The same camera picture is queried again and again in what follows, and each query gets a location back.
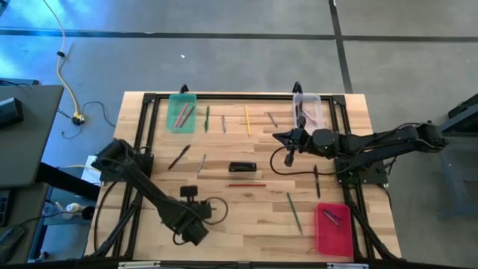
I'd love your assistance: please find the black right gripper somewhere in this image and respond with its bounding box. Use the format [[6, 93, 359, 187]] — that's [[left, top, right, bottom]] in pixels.
[[272, 116, 320, 167]]

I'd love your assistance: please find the yellow pencil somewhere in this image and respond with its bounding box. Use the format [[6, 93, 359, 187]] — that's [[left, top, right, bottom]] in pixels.
[[244, 104, 252, 137]]

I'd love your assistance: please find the black stapler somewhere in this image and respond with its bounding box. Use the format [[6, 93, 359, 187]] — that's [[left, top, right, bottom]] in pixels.
[[228, 161, 258, 173]]

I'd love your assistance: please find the pink pencil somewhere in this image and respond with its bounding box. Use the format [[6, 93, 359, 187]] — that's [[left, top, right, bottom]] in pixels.
[[173, 102, 189, 129]]

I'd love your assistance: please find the red plastic bin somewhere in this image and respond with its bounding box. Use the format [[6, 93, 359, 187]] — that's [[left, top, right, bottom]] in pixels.
[[314, 202, 355, 258]]

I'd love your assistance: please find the clear plastic bin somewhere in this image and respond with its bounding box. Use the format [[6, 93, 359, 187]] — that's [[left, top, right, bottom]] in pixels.
[[292, 93, 325, 135]]

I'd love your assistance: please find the white label strip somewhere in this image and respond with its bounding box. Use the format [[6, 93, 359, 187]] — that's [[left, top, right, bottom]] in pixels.
[[327, 262, 370, 269], [118, 261, 161, 269]]

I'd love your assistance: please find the dark red pencil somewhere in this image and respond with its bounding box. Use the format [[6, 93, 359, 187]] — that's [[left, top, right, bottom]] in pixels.
[[179, 105, 196, 129]]

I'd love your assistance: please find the green translucent plastic bin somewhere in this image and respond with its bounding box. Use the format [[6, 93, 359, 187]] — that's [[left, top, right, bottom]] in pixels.
[[166, 93, 198, 135]]

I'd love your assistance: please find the white paper sheet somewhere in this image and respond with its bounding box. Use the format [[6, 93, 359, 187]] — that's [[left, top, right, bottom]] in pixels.
[[80, 155, 102, 186]]

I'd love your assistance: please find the white bottle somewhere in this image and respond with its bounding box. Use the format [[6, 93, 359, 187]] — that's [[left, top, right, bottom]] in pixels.
[[55, 202, 82, 220]]

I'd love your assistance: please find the black desk crossbar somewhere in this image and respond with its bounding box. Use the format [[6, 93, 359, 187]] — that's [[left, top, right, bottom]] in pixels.
[[37, 162, 101, 202]]

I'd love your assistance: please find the grey metal stand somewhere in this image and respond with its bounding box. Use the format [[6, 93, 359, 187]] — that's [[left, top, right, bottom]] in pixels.
[[436, 93, 478, 220]]

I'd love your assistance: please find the dark grey desk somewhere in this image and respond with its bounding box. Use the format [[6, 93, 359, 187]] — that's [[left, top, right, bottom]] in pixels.
[[0, 182, 52, 265]]

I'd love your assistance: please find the black box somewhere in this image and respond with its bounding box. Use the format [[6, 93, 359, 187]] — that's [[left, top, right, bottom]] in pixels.
[[0, 97, 25, 129]]

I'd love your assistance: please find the black flat device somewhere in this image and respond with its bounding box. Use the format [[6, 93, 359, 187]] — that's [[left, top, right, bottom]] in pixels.
[[0, 78, 40, 87]]

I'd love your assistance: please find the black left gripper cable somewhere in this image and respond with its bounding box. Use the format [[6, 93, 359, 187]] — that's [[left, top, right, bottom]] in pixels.
[[172, 197, 229, 247]]

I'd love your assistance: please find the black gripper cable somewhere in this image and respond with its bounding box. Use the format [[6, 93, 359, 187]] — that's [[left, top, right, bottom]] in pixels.
[[172, 197, 229, 247], [269, 145, 337, 176]]

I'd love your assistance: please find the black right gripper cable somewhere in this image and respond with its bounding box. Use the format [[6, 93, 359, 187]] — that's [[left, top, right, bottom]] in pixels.
[[269, 145, 337, 176]]

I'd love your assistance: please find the black aluminium table frame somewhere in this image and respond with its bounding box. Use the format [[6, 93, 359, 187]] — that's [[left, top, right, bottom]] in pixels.
[[84, 91, 403, 262]]

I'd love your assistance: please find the black arm base cable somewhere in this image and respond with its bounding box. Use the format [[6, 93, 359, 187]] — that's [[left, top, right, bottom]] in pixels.
[[93, 181, 120, 255]]

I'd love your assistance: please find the thin black floor cable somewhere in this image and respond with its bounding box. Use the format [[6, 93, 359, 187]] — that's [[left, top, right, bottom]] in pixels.
[[57, 100, 117, 140]]

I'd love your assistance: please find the yellow extension cord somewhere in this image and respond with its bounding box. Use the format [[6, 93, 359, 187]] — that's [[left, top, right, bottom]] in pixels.
[[42, 0, 81, 119]]

